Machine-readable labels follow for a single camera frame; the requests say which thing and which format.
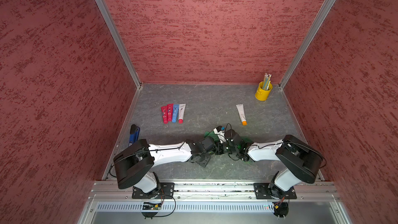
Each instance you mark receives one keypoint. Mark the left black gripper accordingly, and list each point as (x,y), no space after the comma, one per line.
(205,162)

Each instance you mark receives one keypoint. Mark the green microfiber cloth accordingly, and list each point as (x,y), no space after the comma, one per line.
(214,135)

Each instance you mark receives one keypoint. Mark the white tube orange cap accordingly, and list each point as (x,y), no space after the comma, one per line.
(241,112)

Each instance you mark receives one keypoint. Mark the white tube red cap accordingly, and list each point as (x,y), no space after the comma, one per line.
(181,112)

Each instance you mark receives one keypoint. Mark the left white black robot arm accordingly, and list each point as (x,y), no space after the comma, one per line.
(133,165)

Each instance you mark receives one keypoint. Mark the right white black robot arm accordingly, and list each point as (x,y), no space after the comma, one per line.
(301,161)

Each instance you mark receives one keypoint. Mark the blue tube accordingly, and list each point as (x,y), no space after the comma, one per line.
(175,113)

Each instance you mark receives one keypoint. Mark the red pink tube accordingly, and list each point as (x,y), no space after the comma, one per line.
(170,112)

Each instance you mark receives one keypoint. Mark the dark red tube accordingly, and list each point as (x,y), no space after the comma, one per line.
(164,114)

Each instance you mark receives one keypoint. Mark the yellow cup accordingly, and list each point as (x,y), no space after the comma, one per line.
(263,94)

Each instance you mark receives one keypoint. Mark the blue stapler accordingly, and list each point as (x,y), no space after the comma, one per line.
(134,134)

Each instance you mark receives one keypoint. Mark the bundle of pencils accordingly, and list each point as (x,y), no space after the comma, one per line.
(266,82)

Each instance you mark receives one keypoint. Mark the left corner aluminium profile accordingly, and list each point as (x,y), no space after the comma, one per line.
(118,41)

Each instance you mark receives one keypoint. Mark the corner aluminium profile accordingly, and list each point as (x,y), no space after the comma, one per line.
(118,41)
(315,26)

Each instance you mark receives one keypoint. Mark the right corner aluminium profile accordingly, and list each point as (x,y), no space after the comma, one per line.
(315,26)

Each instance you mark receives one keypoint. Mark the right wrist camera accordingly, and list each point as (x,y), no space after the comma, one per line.
(229,136)

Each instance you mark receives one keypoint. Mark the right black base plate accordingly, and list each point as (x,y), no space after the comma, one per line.
(264,191)

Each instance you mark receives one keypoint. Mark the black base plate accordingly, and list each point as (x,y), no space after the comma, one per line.
(264,191)
(164,189)

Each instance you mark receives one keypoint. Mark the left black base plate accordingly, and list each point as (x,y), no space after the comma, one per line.
(164,189)

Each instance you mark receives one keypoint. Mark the right controller board with cables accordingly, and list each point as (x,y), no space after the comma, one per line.
(281,208)

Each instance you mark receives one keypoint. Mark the controller board with cables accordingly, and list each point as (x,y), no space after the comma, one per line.
(151,210)
(281,208)

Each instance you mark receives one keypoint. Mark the left controller board with cables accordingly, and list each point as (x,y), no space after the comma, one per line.
(151,210)

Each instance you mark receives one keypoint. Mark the aluminium front rail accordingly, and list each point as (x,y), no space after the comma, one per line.
(222,191)

